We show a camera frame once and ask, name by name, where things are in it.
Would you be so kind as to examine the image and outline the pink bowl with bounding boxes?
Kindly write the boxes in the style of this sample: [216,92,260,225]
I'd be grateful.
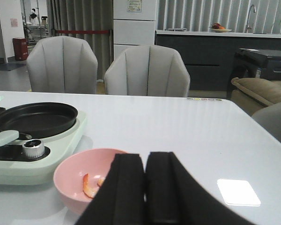
[53,148,127,215]

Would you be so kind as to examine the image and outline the dark kitchen counter cabinet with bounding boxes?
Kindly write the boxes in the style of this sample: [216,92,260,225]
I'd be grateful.
[155,30,281,92]

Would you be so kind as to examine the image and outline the right grey chair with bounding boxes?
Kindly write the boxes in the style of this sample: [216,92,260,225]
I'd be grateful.
[104,45,191,98]

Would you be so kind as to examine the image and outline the red trash bin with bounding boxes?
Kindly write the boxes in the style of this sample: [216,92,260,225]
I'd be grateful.
[12,37,29,61]

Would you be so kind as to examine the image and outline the beige sofa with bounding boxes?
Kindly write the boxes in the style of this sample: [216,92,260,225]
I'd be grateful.
[230,77,281,143]

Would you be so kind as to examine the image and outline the black round frying pan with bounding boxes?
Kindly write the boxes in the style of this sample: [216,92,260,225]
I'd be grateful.
[0,102,78,140]

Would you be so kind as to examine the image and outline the chrome kitchen faucet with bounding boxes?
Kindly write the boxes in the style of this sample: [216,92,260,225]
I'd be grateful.
[244,4,256,33]

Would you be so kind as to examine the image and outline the red belt barrier stanchion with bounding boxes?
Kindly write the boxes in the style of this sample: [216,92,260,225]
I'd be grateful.
[51,29,112,36]

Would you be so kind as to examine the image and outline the fruit plate on counter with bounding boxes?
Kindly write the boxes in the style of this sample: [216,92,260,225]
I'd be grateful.
[210,23,232,33]

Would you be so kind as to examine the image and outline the green pan handle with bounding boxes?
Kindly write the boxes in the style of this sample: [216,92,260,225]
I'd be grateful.
[0,130,20,146]

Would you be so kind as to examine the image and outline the grey chair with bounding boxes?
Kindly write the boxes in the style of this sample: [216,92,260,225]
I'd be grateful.
[104,45,191,98]
[27,36,98,94]

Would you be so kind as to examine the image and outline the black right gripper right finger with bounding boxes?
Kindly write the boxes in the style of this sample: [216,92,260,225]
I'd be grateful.
[146,152,251,225]

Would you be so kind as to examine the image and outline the right silver knob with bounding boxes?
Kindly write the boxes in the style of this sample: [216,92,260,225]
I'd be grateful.
[22,139,45,159]

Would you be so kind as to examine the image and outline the white refrigerator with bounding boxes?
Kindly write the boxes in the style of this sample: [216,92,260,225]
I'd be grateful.
[113,0,157,58]

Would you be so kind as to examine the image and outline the black appliance cabinet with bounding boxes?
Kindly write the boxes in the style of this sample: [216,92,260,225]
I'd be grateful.
[225,48,281,99]

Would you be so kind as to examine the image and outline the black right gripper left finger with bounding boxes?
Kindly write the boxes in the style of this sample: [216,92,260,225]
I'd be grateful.
[76,154,145,225]

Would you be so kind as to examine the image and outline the orange shrimp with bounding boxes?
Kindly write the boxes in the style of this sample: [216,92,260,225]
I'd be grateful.
[82,173,105,199]

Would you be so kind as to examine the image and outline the left grey chair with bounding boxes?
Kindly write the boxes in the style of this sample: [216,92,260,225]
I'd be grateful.
[27,36,98,94]

